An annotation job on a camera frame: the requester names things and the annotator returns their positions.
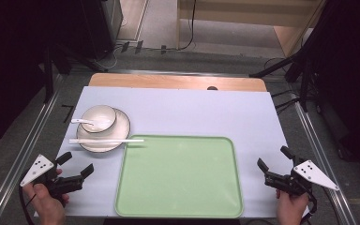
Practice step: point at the person's right hand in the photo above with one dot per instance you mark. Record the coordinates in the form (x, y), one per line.
(290, 207)

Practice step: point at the black metal stand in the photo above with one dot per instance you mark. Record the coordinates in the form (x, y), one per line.
(48, 75)
(304, 84)

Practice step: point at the metal floor rail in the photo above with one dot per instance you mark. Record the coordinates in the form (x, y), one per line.
(322, 156)
(22, 156)

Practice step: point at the light wooden furniture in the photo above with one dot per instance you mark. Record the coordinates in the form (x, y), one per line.
(247, 12)

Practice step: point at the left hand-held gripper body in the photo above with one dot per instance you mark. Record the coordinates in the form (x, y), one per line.
(63, 184)

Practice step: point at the dark curtain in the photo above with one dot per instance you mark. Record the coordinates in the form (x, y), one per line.
(12, 62)
(350, 78)

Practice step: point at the green plastic tray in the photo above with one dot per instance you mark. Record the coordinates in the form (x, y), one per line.
(181, 178)

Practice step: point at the wooden table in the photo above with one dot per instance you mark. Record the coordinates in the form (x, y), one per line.
(156, 80)

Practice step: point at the white plate with dark rim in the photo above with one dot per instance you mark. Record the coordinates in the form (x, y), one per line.
(118, 132)

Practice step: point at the white table board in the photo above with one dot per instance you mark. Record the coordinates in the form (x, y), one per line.
(184, 112)

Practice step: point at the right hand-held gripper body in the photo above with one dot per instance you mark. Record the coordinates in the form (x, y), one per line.
(296, 181)

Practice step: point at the white chopstick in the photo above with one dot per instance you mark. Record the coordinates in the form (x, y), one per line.
(106, 140)
(87, 142)

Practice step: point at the white bowl with dark rim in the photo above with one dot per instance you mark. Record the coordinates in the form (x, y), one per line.
(101, 114)

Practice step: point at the white ceramic spoon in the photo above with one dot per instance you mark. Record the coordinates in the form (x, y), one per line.
(84, 122)

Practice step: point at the black cabinet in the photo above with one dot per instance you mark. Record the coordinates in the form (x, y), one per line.
(101, 25)

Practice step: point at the metal crossbar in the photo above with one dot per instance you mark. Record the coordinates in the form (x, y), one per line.
(175, 73)

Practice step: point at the person's left hand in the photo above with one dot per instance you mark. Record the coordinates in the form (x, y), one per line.
(46, 204)

